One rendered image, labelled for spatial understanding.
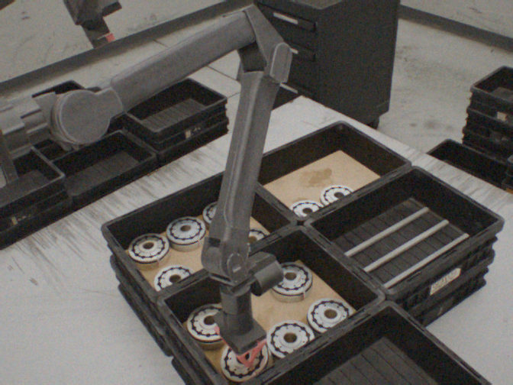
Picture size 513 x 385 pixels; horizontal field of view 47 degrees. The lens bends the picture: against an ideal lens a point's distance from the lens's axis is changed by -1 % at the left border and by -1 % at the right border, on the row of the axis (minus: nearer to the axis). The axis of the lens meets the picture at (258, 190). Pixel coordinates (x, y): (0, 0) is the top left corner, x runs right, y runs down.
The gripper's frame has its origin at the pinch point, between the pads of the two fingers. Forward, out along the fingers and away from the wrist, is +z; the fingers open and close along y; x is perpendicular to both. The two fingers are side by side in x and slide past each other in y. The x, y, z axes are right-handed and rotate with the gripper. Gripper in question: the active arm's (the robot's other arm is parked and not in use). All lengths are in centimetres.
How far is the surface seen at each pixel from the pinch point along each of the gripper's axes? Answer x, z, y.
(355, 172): -65, 2, 38
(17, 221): 20, 32, 124
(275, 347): -7.7, 2.4, -0.6
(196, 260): -8.5, 3.3, 34.5
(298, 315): -18.4, 4.7, 5.5
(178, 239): -7.1, -0.2, 40.9
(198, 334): 3.7, 2.0, 12.0
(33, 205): 13, 29, 125
